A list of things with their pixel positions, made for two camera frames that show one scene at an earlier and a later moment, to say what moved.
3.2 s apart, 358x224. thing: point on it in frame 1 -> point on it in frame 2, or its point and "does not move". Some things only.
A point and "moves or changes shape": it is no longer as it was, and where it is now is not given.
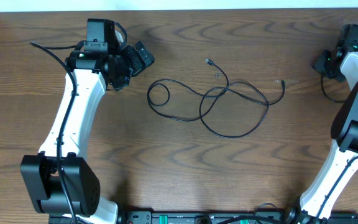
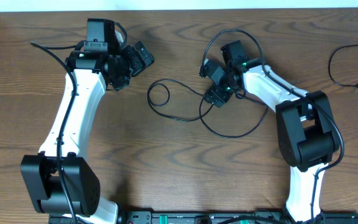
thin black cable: [325, 94] moves or changes shape
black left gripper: [139, 61] does not move
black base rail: [144, 216] does not move
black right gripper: [318, 66] -> [216, 96]
